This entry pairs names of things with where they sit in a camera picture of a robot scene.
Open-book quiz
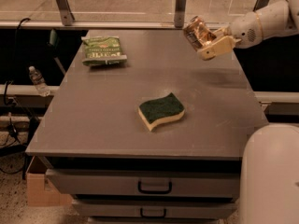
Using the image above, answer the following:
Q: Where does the orange soda can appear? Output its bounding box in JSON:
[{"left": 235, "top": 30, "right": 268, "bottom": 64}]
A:
[{"left": 183, "top": 16, "right": 216, "bottom": 50}]

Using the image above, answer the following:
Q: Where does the green chip bag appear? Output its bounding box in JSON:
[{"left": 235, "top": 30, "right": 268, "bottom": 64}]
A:
[{"left": 81, "top": 36, "right": 127, "bottom": 67}]

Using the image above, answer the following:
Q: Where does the lower grey drawer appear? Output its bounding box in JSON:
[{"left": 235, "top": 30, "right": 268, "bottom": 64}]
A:
[{"left": 72, "top": 200, "right": 236, "bottom": 219}]

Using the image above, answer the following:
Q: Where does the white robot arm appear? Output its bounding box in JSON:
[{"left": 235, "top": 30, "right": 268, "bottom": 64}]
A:
[{"left": 198, "top": 0, "right": 299, "bottom": 224}]

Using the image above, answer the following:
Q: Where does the green and yellow sponge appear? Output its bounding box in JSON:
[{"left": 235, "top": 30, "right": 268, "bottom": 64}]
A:
[{"left": 138, "top": 93, "right": 185, "bottom": 132}]

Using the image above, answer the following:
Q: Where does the left metal railing bracket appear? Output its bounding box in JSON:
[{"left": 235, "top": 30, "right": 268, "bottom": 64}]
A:
[{"left": 55, "top": 0, "right": 75, "bottom": 26}]

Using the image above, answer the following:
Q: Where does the black cable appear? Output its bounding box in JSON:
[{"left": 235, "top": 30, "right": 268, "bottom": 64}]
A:
[{"left": 2, "top": 17, "right": 31, "bottom": 107}]

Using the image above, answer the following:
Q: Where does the clear plastic water bottle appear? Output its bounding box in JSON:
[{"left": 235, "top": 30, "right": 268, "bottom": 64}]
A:
[{"left": 29, "top": 66, "right": 50, "bottom": 97}]

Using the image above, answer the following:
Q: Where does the cardboard box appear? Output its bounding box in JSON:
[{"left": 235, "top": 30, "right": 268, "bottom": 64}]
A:
[{"left": 26, "top": 157, "right": 72, "bottom": 207}]

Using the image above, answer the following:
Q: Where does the grey drawer cabinet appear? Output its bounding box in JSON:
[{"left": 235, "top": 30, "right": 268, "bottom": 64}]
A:
[{"left": 27, "top": 30, "right": 266, "bottom": 224}]

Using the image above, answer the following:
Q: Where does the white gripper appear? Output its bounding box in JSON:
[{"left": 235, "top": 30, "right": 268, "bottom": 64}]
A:
[{"left": 197, "top": 12, "right": 263, "bottom": 61}]

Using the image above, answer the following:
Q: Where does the middle metal railing bracket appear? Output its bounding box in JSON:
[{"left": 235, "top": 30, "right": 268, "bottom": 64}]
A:
[{"left": 174, "top": 0, "right": 187, "bottom": 28}]

